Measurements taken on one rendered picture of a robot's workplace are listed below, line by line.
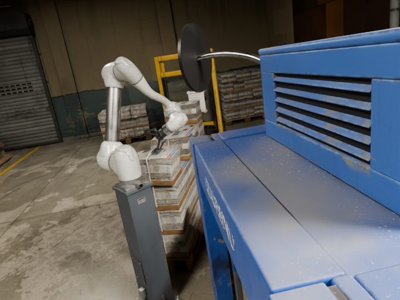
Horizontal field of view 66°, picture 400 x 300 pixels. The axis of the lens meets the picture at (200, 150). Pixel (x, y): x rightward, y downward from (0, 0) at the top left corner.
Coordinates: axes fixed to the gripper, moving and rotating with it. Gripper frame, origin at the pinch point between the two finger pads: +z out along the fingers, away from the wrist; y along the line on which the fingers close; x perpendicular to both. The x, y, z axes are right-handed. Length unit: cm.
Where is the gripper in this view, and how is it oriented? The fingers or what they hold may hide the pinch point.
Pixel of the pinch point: (146, 144)
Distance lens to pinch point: 253.6
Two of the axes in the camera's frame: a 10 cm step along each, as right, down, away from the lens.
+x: 1.9, -3.0, 9.4
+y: 5.9, 8.0, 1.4
